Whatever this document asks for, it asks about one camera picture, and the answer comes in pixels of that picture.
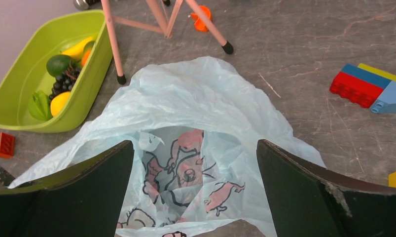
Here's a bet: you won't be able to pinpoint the dark fake fruit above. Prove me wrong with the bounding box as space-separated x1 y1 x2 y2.
49 67 82 101

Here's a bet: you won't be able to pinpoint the green plastic basin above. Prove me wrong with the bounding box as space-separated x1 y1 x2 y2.
0 10 112 133

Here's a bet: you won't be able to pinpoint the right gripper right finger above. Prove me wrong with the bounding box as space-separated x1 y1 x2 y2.
256 140 396 237

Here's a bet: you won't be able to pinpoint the light blue cartoon plastic bag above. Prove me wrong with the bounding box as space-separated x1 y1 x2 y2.
11 57 324 237

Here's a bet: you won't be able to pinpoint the green fake fruit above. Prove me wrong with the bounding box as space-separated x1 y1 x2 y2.
28 90 53 121
46 54 76 77

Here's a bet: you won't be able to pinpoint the orange curved toy piece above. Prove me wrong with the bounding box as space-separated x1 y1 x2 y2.
190 5 212 33

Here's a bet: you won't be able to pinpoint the yellow fake lemon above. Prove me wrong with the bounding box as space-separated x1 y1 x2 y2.
50 91 70 117

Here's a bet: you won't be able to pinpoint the green orange fake mango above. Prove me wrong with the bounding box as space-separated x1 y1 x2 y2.
81 40 95 67

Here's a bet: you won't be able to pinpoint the red blue wedge blocks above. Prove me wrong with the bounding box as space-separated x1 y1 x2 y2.
329 63 396 114

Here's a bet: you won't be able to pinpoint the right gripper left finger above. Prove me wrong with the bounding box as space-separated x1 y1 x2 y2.
0 140 134 237

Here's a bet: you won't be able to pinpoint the pink tripod stand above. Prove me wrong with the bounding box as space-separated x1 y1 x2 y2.
101 0 234 85

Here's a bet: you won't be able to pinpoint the yellow fake banana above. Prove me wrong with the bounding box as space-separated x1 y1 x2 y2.
61 35 98 61

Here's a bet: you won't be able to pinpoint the orange half round toy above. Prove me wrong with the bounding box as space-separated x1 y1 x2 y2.
0 132 15 159

